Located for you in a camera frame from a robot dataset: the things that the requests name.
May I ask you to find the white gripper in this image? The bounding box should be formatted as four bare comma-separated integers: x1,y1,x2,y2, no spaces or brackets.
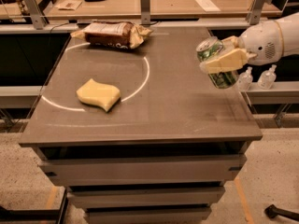
200,21,284,74

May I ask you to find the green soda can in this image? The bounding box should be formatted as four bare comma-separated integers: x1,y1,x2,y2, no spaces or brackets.
196,36,237,89

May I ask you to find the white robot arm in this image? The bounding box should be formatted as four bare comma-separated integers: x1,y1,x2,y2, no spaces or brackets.
200,13,299,74

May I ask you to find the clear bottle left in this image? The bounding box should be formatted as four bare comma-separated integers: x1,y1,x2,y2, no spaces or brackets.
237,67,253,91

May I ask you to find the clear bottle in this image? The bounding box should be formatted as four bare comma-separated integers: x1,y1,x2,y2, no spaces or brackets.
237,67,253,91
258,64,277,90

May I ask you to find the clear bottle right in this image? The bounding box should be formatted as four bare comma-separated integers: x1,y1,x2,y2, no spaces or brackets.
258,64,277,90

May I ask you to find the white paper sheet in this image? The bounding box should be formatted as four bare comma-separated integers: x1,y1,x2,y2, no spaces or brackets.
196,0,220,12

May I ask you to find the brown chip bag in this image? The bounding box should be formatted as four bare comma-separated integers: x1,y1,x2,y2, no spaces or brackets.
71,21,152,49

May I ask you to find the yellow sponge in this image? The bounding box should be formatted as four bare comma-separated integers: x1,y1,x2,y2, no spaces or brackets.
77,78,121,112

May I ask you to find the black chair base leg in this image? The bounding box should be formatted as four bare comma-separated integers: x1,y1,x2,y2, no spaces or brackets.
264,204,299,221

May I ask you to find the small paper card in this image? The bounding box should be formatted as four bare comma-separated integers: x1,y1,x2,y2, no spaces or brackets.
56,0,81,10

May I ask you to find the grey drawer cabinet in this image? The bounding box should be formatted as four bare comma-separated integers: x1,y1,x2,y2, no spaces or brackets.
36,141,248,224

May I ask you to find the metal bracket right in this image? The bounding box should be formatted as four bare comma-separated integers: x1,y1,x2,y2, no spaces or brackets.
246,0,266,25

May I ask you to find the metal bracket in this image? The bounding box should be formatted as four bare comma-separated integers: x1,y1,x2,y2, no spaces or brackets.
246,0,266,25
24,0,47,30
140,0,150,25

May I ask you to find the metal bracket centre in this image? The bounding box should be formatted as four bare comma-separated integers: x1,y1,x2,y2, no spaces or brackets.
140,0,150,25

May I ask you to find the metal bracket left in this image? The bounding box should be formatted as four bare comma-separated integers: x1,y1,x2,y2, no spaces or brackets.
24,0,47,30

